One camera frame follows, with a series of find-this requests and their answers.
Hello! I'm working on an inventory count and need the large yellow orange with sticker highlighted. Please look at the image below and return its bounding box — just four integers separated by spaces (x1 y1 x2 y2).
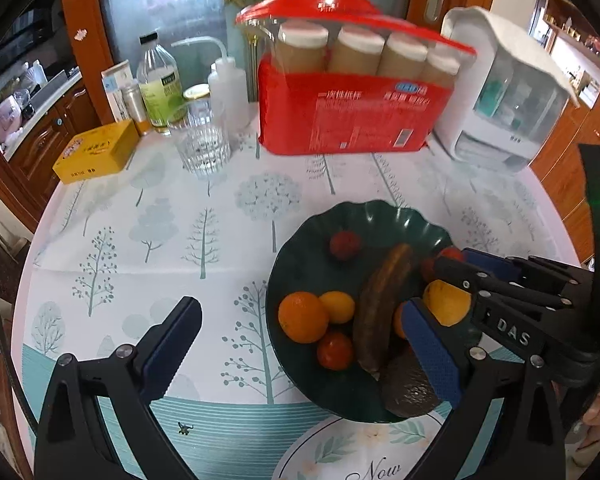
422 280 471 327

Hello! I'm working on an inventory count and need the orange mandarin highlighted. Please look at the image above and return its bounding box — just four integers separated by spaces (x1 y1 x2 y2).
393 304 406 339
277 292 329 344

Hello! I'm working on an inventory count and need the brown overripe banana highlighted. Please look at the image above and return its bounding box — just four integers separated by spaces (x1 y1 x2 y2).
352 243 413 377

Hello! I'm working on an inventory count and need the small yellow-orange tangerine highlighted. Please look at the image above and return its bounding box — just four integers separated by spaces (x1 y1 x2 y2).
320 290 355 324

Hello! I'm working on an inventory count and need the dark avocado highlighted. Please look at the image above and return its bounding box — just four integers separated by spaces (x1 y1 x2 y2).
379 348 442 418

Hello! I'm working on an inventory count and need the red cherry tomato large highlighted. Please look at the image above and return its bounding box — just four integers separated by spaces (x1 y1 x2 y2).
316 330 354 370

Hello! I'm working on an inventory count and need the red cherry tomato small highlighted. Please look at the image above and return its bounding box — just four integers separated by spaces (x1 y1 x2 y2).
420 258 436 283

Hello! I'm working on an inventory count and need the person's right hand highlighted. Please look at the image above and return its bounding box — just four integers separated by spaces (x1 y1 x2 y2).
572 392 600 469

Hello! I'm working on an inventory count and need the small green tomato stem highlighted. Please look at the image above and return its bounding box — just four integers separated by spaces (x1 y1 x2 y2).
178 422 193 436

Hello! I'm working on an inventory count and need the wooden cabinet right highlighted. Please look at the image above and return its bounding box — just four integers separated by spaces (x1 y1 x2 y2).
531 93 600 263

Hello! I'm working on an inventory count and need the dark green scalloped plate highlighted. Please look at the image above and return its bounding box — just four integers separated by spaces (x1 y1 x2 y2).
265 200 452 424

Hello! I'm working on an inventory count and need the white sterilizer cabinet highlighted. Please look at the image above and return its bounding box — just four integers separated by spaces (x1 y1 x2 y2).
434 6 578 172

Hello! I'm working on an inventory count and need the tree print tablecloth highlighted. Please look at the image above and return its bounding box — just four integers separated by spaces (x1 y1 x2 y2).
10 104 581 480

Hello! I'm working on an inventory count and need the white round printed placemat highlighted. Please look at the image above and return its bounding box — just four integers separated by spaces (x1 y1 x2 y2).
272 412 444 479

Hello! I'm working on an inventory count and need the red paper cup package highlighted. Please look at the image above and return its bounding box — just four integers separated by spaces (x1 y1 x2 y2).
236 0 477 156

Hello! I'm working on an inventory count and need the yellow tin box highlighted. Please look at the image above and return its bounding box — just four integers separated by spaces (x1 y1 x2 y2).
53 119 140 184

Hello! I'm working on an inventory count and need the clear drinking glass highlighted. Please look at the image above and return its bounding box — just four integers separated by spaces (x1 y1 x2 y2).
169 99 230 179

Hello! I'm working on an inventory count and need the white squeeze wash bottle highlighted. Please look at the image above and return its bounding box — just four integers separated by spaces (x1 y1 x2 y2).
171 36 250 133

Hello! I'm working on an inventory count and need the jar with gold lid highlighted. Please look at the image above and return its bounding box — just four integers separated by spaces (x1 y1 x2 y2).
183 84 210 101

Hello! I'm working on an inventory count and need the small silver can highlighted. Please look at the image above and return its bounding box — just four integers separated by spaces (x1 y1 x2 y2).
121 80 151 136

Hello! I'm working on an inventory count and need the white small carton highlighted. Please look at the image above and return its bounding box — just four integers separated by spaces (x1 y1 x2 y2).
100 60 133 122

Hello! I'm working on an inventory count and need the clear bottle green label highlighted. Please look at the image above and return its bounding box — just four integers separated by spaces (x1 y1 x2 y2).
136 32 185 134

